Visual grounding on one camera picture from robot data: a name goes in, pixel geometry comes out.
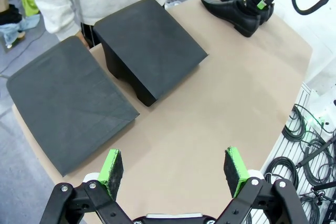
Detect black sloped shoe stand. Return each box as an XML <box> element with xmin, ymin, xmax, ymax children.
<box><xmin>93</xmin><ymin>0</ymin><xmax>209</xmax><ymax>108</ymax></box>
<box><xmin>6</xmin><ymin>36</ymin><xmax>140</xmax><ymax>177</ymax></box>

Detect blue jeans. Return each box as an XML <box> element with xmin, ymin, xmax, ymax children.
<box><xmin>0</xmin><ymin>14</ymin><xmax>40</xmax><ymax>48</ymax></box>

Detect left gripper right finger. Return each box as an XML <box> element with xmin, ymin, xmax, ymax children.
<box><xmin>216</xmin><ymin>146</ymin><xmax>309</xmax><ymax>224</ymax></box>

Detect coiled black cable white tie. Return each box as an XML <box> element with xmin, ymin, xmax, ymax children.
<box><xmin>265</xmin><ymin>156</ymin><xmax>300</xmax><ymax>191</ymax></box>

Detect black stick-shaped enabling handle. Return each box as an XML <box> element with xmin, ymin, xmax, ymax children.
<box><xmin>295</xmin><ymin>144</ymin><xmax>330</xmax><ymax>168</ymax></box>

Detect black clothing bundle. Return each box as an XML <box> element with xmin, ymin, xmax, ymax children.
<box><xmin>0</xmin><ymin>3</ymin><xmax>23</xmax><ymax>25</ymax></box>

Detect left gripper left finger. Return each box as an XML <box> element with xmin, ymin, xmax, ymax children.
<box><xmin>39</xmin><ymin>149</ymin><xmax>132</xmax><ymax>224</ymax></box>

